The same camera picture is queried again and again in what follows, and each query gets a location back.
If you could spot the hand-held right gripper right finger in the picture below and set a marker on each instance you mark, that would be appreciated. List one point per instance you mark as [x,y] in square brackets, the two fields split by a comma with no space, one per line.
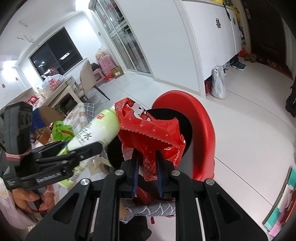
[159,178]

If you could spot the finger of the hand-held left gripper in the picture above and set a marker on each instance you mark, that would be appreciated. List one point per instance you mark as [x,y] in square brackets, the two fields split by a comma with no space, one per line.
[46,148]
[87,150]

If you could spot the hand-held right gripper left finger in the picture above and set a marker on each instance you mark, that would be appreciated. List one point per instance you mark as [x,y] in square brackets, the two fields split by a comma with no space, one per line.
[135,176]

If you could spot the pale green white bottle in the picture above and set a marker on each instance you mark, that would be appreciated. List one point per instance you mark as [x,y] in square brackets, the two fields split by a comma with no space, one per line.
[101,129]

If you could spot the red dotted zigzag-edged wrapper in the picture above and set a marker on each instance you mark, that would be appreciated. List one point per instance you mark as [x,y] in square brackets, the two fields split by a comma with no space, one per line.
[148,129]

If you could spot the black waste bin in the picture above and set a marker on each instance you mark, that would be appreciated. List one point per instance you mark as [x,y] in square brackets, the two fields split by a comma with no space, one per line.
[185,125]

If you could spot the person's left hand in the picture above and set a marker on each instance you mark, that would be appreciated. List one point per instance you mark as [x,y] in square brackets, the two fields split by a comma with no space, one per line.
[25,200]

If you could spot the green foil wrapper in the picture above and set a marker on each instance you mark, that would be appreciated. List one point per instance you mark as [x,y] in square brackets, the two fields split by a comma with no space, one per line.
[61,132]

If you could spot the blue cloth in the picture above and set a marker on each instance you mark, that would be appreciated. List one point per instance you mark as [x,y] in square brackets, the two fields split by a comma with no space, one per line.
[38,119]

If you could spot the cardboard box with clothes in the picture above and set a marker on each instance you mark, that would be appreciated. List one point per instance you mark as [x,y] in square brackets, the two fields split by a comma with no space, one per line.
[49,113]

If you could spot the beige dining table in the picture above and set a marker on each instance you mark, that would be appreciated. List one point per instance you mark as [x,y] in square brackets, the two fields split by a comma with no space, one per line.
[62,92]

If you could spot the white plastic bag red print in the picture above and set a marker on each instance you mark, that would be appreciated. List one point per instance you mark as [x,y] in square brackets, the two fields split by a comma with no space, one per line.
[53,82]

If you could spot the red plastic stool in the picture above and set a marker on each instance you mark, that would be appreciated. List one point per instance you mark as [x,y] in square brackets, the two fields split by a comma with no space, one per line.
[205,139]

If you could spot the beige upholstered chair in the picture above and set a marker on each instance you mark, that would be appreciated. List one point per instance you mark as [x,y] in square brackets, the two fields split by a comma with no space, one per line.
[86,74]

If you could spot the small cardboard box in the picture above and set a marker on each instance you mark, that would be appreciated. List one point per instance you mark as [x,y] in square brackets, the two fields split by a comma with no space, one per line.
[118,72]

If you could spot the dark window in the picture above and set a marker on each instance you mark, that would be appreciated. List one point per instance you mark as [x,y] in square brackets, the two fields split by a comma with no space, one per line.
[53,53]

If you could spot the stack of pink stools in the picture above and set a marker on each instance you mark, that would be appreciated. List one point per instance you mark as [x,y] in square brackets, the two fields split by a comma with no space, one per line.
[105,64]

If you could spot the clear bag of snacks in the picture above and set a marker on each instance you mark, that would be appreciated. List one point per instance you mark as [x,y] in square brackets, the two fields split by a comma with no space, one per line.
[101,53]

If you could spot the sliding glass door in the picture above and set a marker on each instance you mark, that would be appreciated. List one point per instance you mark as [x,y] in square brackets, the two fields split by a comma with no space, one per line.
[124,39]

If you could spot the pair of blue shoes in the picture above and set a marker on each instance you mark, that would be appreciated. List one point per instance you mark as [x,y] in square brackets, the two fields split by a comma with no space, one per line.
[239,66]

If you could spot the white shoe cabinet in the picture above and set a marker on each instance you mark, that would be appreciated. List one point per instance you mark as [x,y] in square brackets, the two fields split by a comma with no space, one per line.
[212,46]

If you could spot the black equipment bag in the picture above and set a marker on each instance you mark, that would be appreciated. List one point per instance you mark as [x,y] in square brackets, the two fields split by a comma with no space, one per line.
[291,97]

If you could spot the red door mat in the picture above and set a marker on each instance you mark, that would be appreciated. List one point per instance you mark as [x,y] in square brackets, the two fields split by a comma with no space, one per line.
[279,68]

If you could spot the dark entrance door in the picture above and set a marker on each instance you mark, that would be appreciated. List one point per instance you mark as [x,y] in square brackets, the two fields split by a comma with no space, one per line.
[263,34]

